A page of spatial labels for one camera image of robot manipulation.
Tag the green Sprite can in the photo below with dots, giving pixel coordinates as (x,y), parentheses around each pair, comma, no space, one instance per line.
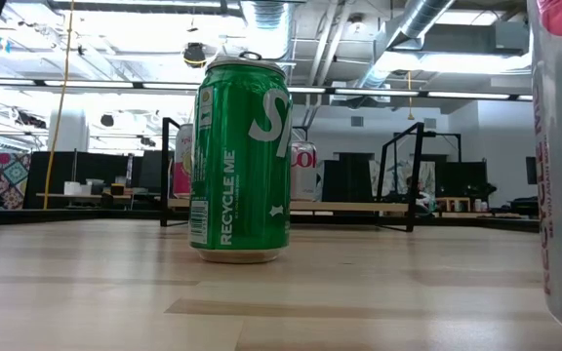
(237,170)

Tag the black monitor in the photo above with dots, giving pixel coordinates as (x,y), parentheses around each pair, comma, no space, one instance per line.
(531,170)

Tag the black aluminium table frame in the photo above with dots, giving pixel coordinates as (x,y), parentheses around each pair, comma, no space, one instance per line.
(66,215)

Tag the silver round ceiling duct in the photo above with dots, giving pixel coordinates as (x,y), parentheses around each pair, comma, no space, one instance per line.
(422,17)

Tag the person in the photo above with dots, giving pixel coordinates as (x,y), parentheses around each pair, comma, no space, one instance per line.
(425,195)

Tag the white box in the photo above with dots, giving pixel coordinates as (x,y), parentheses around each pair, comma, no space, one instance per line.
(73,188)

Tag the white column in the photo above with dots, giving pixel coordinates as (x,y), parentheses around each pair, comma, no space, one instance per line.
(68,131)

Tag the wooden rack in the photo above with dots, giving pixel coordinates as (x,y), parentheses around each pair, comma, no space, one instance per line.
(454,204)

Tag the colourful patterned panel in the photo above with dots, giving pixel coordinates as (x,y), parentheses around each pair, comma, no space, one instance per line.
(5,170)

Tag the black ceiling fixture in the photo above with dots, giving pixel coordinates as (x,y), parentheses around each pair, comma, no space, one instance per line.
(194,55)

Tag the silver ventilation duct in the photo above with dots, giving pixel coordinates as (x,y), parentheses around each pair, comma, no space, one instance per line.
(266,24)

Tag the black partition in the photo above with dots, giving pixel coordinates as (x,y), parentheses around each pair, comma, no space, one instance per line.
(115,168)

